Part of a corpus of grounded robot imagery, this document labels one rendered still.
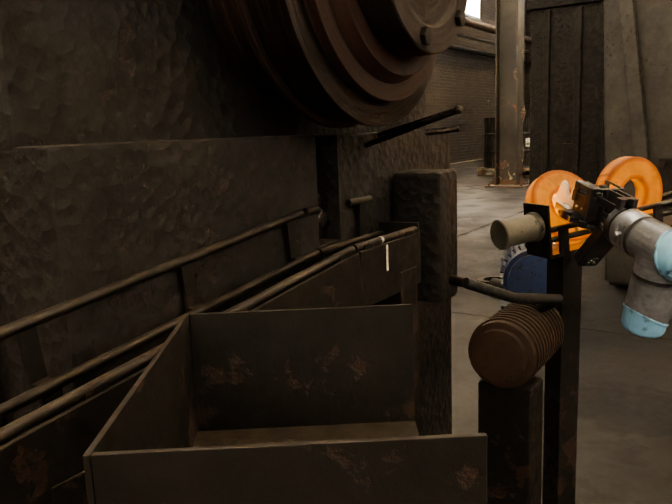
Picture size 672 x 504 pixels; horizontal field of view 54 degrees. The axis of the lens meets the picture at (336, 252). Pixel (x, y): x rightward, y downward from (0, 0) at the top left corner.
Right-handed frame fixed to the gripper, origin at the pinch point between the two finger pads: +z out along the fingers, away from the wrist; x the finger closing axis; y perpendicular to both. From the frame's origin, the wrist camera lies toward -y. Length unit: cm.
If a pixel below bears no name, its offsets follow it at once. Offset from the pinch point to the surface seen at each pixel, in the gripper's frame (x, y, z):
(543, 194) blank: 4.3, 1.7, -0.8
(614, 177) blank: -10.8, 5.4, -2.2
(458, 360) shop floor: -31, -94, 79
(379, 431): 63, 4, -66
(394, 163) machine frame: 37.2, 8.5, 0.0
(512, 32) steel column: -430, -33, 740
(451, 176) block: 28.9, 8.1, -7.3
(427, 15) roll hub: 43, 36, -21
